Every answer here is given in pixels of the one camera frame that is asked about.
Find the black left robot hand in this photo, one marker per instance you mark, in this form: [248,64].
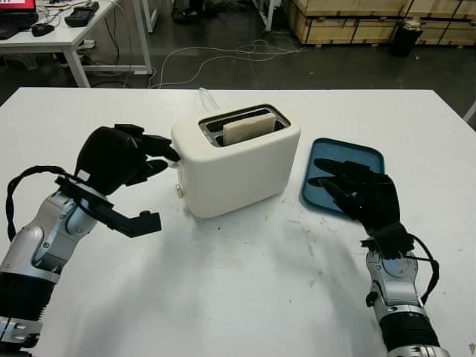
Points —
[108,156]

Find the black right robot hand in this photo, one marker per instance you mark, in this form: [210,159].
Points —
[375,201]

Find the slice of white bread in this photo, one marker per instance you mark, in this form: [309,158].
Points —
[249,130]

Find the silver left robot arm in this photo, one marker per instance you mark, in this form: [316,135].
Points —
[29,253]

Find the blue plastic tray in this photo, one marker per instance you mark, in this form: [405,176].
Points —
[357,156]

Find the silver toaster dial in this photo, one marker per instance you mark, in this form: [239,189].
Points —
[180,190]

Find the white two-slot toaster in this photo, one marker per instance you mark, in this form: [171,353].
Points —
[238,175]

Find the white office desk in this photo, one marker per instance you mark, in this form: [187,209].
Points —
[48,39]

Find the black computer mouse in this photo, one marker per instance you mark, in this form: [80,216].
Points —
[42,29]

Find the black handheld controller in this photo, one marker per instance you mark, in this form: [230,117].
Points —
[82,14]

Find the black stand base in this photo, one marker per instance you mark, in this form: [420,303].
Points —
[186,15]

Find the black laptop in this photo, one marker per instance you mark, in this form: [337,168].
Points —
[15,20]

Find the black trash bin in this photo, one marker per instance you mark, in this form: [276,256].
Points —
[406,39]

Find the wooden crate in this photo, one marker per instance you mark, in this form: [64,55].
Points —
[448,34]
[346,31]
[442,10]
[346,7]

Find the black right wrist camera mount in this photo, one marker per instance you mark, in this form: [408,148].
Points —
[394,241]

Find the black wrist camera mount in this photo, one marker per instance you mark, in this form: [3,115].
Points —
[137,223]
[394,241]

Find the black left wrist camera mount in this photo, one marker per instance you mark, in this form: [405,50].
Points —
[137,223]

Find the white table frame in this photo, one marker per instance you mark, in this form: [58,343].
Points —
[150,16]
[269,15]

